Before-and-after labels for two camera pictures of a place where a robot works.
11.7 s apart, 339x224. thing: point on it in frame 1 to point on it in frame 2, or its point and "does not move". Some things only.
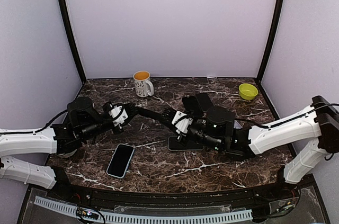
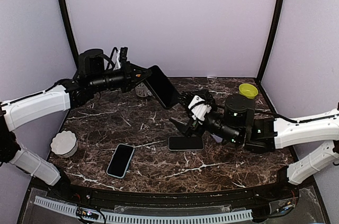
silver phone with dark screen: (190, 146) does not move
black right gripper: (179, 139) to (185, 131)
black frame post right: (280, 6) does not move
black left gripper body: (118, 129) to (126, 76)
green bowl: (248, 91) does not move
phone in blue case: (119, 164) does not move
